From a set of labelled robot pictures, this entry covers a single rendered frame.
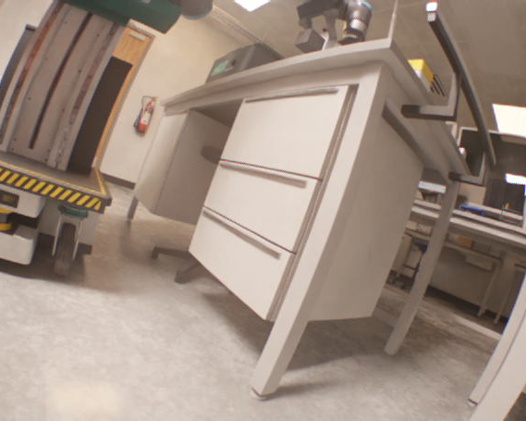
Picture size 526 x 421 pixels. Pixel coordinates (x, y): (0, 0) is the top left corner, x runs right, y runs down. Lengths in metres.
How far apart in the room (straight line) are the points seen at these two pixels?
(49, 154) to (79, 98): 0.24
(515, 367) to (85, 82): 1.38
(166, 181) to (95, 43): 0.83
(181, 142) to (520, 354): 1.61
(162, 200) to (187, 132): 0.40
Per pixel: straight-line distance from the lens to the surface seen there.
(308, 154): 0.73
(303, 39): 0.96
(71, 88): 1.24
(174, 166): 1.63
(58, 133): 1.18
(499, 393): 0.50
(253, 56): 1.43
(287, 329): 0.65
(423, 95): 0.83
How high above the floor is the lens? 0.46
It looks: 2 degrees down
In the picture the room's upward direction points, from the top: 20 degrees clockwise
